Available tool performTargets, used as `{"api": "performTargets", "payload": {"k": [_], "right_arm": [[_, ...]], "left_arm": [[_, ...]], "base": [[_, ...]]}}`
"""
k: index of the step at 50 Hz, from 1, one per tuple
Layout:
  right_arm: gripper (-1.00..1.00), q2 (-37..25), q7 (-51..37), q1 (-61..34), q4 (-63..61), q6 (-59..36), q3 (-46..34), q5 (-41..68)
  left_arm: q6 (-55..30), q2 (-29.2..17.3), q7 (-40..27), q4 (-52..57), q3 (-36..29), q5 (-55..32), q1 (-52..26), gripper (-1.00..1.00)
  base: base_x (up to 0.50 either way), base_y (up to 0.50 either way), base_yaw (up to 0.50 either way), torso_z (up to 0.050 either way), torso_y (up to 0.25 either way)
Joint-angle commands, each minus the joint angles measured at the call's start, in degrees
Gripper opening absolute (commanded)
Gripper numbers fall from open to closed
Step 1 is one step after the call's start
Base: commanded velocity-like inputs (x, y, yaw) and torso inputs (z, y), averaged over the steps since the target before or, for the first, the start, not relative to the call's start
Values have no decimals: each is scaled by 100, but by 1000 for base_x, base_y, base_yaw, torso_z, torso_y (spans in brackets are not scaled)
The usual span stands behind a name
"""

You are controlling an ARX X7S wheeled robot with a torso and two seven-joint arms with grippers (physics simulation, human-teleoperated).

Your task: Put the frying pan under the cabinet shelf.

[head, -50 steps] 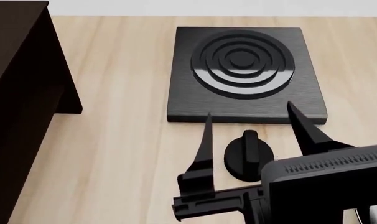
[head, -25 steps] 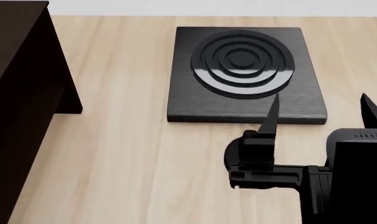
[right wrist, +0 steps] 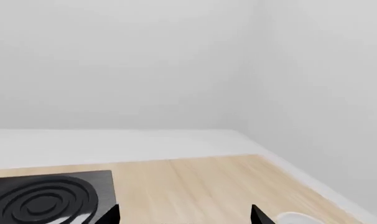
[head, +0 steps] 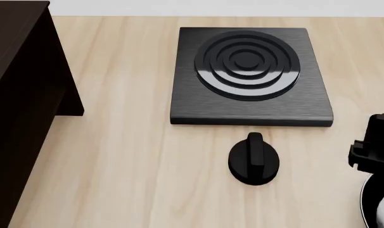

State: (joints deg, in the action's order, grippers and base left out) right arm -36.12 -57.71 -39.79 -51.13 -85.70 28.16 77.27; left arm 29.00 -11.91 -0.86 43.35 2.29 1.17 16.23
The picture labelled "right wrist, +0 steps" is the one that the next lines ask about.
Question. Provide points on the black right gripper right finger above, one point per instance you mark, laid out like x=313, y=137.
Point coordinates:
x=259, y=216

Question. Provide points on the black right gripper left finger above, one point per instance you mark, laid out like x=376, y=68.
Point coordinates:
x=111, y=216

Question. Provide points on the grey stove top plate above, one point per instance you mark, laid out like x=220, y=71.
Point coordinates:
x=106, y=186

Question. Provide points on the white round dish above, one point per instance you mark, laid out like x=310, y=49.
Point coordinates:
x=295, y=219

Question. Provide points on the black spiral stove burner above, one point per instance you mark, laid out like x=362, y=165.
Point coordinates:
x=42, y=200

